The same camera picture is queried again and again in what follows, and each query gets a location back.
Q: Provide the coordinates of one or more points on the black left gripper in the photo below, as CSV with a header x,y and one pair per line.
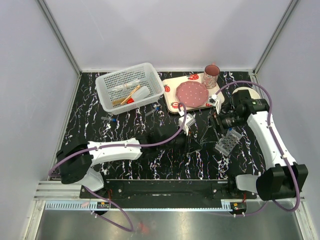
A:
x,y
190,144

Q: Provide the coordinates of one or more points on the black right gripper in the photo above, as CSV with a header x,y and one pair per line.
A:
x,y
211,135

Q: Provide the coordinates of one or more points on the wooden test tube clamp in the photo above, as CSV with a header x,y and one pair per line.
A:
x,y
130,95

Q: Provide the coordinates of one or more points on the clear plastic funnel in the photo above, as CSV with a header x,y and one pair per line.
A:
x,y
123,87

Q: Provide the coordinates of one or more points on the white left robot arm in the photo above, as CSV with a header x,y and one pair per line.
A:
x,y
77,159

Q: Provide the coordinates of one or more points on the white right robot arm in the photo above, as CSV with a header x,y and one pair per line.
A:
x,y
283,177

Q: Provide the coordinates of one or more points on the clear test tube rack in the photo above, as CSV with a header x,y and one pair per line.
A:
x,y
228,142

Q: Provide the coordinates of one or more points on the pink dotted plate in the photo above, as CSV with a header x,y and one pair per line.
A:
x,y
192,93

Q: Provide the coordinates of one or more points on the white paper bowl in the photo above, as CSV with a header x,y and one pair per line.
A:
x,y
253,94

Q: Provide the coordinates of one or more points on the pink patterned mug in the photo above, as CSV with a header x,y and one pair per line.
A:
x,y
210,76

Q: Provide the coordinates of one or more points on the white squeeze bottle red cap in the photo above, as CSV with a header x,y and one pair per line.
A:
x,y
140,94

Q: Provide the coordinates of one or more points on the right controller box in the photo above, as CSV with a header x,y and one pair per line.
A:
x,y
238,207

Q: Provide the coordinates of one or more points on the controller box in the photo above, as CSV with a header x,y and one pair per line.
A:
x,y
238,207
103,205

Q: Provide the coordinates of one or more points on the white perforated plastic basket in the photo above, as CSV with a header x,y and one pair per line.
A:
x,y
143,74

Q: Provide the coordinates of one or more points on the left controller box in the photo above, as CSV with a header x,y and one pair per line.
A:
x,y
103,205

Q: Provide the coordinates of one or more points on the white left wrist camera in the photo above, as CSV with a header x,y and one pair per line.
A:
x,y
186,125

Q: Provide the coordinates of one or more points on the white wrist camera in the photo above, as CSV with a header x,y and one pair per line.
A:
x,y
186,125
215,101

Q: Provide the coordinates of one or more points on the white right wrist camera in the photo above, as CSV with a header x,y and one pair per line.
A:
x,y
215,101

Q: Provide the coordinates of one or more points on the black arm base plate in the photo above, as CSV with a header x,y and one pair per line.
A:
x,y
176,202

